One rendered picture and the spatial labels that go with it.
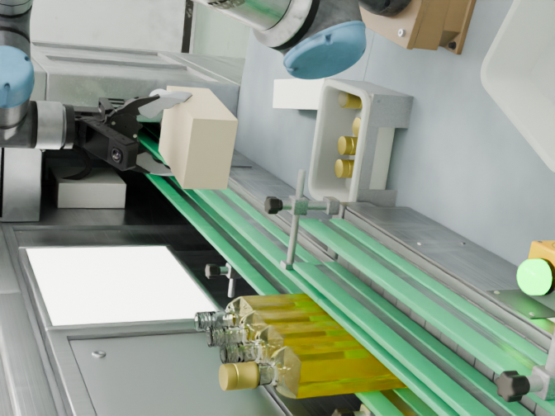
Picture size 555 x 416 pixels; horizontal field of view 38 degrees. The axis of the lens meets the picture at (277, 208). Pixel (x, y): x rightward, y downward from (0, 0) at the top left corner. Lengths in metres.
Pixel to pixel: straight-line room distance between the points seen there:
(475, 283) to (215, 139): 0.48
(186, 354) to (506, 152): 0.62
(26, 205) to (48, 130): 0.80
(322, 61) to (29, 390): 0.64
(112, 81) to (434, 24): 1.00
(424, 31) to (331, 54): 0.21
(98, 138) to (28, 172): 0.78
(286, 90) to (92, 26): 3.19
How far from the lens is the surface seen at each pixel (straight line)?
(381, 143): 1.40
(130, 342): 1.43
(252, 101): 2.06
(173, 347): 1.43
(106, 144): 1.29
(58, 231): 2.08
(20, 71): 1.20
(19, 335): 1.45
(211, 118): 1.29
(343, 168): 1.49
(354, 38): 1.10
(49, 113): 1.31
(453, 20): 1.29
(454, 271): 1.10
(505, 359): 0.92
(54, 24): 4.81
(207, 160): 1.31
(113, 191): 2.24
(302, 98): 1.66
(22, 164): 2.06
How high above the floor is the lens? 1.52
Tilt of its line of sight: 24 degrees down
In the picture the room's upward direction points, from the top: 90 degrees counter-clockwise
